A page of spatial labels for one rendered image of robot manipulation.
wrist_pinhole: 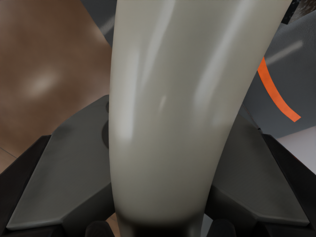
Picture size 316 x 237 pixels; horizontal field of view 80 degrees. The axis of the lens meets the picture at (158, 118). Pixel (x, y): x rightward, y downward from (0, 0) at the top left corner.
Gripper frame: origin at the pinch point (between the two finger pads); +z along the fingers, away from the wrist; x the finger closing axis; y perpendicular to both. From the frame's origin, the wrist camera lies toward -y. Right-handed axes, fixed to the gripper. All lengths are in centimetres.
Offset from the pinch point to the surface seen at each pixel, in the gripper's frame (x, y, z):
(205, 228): 15, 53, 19
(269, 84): 64, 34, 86
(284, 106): 77, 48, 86
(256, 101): 60, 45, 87
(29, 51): -64, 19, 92
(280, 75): 68, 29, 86
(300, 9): 24.5, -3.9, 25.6
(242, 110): 39, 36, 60
